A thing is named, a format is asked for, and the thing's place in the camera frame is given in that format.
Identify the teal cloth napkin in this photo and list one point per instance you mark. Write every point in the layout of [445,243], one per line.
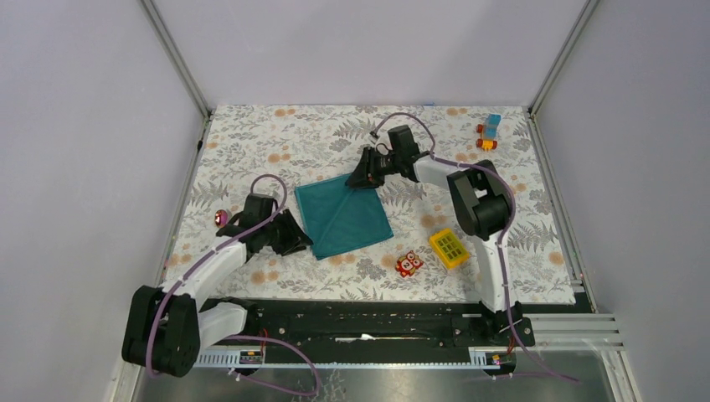
[339,219]

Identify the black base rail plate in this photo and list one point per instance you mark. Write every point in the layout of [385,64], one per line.
[385,332]

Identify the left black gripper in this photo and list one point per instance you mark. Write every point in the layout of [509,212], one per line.
[294,229]

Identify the yellow green toy brick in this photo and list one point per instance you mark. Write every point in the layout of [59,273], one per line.
[449,249]

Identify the blue orange toy car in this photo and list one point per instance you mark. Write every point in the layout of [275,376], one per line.
[487,131]

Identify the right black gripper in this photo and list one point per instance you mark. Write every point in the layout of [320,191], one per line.
[365,174]

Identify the red owl toy block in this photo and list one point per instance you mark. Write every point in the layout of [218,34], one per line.
[408,264]

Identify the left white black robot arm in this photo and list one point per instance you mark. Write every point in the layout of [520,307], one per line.
[169,325]

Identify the floral patterned table mat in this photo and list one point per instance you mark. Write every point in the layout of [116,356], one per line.
[271,147]

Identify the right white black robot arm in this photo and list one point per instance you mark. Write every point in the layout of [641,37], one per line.
[483,204]

